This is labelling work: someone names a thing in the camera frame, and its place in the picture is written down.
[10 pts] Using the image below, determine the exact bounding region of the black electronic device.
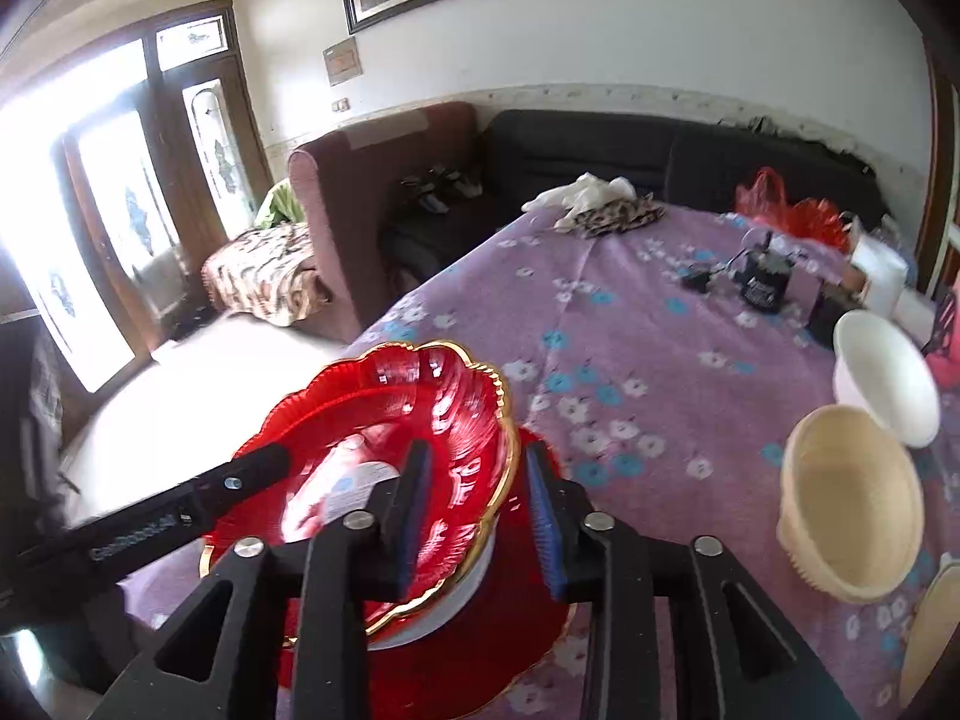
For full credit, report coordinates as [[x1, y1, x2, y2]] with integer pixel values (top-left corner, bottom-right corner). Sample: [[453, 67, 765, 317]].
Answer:
[[739, 232, 797, 312]]

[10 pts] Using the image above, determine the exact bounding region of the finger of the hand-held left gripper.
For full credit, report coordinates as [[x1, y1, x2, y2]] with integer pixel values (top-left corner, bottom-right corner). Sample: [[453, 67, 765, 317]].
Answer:
[[180, 441, 295, 522]]

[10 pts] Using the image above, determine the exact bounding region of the white cloth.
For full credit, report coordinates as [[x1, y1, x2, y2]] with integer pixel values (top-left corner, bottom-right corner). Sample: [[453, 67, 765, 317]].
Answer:
[[521, 174, 638, 215]]

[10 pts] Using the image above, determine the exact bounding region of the black sofa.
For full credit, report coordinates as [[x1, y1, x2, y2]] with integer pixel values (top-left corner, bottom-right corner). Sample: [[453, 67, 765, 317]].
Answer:
[[382, 109, 890, 293]]

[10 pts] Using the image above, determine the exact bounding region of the white plastic jar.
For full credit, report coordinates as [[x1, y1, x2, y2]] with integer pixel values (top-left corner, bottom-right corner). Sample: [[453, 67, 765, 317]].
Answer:
[[851, 236, 912, 320]]

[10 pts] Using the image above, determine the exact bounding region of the cream ribbed plastic bowl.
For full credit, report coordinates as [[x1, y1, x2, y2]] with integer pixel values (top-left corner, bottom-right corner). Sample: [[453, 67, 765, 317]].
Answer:
[[896, 559, 960, 713], [776, 403, 925, 605]]

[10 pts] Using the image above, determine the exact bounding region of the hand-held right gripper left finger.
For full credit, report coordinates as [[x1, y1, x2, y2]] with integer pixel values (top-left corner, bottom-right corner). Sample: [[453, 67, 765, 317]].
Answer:
[[90, 439, 436, 720]]

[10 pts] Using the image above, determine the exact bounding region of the plain red glass plate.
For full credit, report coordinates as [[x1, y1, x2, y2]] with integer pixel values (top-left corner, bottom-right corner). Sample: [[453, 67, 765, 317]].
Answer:
[[277, 424, 578, 720]]

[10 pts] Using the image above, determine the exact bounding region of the leopard print cloth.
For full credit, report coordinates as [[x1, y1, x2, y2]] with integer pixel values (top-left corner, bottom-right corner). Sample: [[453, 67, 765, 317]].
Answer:
[[555, 195, 668, 239]]

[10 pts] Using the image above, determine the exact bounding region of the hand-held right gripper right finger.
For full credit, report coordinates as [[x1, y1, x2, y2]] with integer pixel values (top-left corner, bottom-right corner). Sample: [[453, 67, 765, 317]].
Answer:
[[525, 441, 863, 720]]

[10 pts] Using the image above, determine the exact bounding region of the white foam bowl right back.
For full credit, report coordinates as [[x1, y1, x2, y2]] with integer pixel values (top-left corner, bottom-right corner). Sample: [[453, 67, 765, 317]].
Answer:
[[832, 309, 941, 449]]

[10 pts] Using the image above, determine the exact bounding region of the wooden door frame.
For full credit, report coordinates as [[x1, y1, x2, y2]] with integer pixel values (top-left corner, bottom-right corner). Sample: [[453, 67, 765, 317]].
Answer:
[[922, 37, 960, 301]]

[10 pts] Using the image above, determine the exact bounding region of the green cloth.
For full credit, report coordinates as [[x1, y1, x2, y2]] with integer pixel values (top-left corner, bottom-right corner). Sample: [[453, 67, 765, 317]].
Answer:
[[253, 180, 301, 230]]

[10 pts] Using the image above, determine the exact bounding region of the small wall plaque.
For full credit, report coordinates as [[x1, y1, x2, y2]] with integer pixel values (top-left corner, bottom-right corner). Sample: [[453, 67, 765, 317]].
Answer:
[[322, 36, 362, 85]]

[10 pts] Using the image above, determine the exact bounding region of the maroon armchair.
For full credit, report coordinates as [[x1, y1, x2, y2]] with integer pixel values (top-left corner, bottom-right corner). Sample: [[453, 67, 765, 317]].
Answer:
[[287, 101, 481, 346]]

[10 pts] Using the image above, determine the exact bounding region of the brown-capped dark bottle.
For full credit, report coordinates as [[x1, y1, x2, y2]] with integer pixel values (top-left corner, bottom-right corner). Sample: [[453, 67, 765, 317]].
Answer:
[[806, 281, 863, 350]]

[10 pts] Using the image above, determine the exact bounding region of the purple floral tablecloth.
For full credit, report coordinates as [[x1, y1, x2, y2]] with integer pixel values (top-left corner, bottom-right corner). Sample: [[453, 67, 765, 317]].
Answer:
[[124, 204, 960, 720]]

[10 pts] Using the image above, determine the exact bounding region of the brown printed blanket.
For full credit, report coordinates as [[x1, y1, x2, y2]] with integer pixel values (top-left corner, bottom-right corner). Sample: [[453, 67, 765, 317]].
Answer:
[[202, 221, 331, 327]]

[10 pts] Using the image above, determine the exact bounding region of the wooden glass door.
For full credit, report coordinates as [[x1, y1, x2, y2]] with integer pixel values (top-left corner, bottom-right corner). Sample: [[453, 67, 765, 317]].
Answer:
[[0, 0, 275, 395]]

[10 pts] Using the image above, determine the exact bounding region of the red plastic plate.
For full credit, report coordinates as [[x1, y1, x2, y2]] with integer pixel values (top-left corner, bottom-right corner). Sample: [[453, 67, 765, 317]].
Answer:
[[199, 340, 522, 635]]

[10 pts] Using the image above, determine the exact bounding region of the red plastic bag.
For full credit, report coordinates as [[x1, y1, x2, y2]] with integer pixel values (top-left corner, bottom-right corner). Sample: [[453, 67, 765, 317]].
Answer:
[[733, 167, 852, 248]]

